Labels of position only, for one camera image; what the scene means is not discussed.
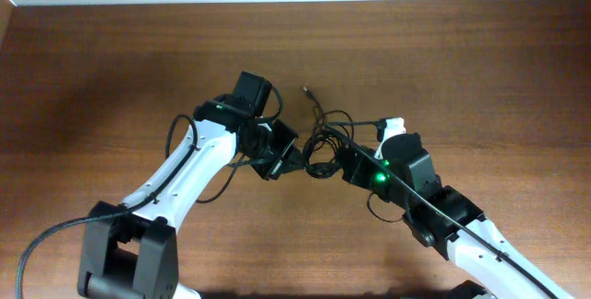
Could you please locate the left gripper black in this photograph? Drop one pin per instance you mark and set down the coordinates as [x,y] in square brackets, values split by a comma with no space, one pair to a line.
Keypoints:
[281,151]

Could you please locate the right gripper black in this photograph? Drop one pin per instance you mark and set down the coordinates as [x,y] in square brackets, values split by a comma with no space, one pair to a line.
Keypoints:
[350,166]

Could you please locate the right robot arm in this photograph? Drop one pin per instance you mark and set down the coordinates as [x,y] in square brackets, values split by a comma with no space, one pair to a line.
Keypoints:
[440,217]

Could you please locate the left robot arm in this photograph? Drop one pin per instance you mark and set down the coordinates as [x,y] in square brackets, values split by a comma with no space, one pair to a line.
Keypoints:
[129,250]

